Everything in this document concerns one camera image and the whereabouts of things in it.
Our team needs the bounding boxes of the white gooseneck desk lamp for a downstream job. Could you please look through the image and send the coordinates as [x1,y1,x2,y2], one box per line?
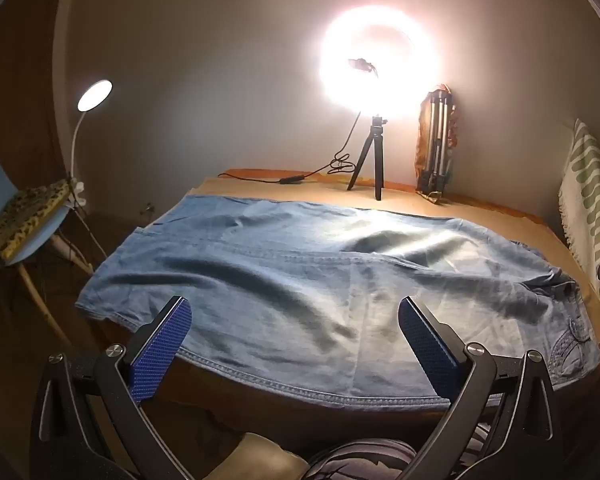
[69,79,113,206]

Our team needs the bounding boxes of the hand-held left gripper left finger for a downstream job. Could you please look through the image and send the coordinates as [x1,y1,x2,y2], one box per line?
[30,296,193,480]

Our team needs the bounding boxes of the green patterned white blanket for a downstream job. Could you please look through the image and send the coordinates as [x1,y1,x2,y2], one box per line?
[557,119,600,331]

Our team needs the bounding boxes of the folded silver tripod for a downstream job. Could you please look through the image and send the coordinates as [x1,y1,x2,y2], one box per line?
[414,82,462,206]
[420,90,453,195]

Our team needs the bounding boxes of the leopard print cushion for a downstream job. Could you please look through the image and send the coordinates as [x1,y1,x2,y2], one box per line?
[0,180,76,263]

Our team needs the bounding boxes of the blue denim pants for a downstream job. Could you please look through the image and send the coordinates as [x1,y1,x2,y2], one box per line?
[75,194,600,408]

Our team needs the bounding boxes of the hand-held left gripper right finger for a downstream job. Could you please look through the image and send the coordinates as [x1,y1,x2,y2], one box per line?
[397,296,563,480]

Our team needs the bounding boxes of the black ring light cable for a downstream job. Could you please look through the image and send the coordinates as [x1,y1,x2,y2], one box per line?
[217,110,363,187]

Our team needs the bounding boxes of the person's striped leggings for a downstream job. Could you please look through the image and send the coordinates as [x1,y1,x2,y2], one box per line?
[305,422,501,480]

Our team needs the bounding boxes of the phone clamp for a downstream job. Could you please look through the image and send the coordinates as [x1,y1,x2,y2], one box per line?
[348,57,378,78]

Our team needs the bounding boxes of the black mini tripod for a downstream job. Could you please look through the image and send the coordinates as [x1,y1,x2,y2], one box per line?
[346,114,388,202]

